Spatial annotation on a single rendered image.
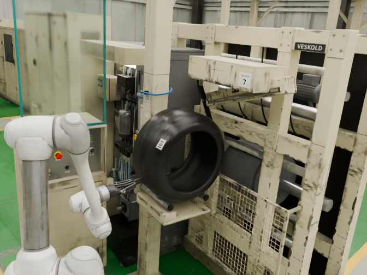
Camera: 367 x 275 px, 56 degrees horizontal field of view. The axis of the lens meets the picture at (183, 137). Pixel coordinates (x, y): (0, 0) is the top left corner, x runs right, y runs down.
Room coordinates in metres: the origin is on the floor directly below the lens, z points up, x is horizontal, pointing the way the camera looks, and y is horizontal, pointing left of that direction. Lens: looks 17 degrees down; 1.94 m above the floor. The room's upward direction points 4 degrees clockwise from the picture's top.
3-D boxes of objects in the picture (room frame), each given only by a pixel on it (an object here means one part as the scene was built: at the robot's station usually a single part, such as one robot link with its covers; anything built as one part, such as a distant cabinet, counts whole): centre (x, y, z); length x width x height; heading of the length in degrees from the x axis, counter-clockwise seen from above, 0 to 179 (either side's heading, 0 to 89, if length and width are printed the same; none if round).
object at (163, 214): (2.03, 0.15, 0.83); 0.36 x 0.09 x 0.06; 37
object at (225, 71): (2.18, -0.27, 1.71); 0.61 x 0.25 x 0.15; 37
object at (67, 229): (2.33, 0.88, 0.63); 0.56 x 0.41 x 1.27; 127
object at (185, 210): (2.11, 0.04, 0.80); 0.37 x 0.36 x 0.02; 127
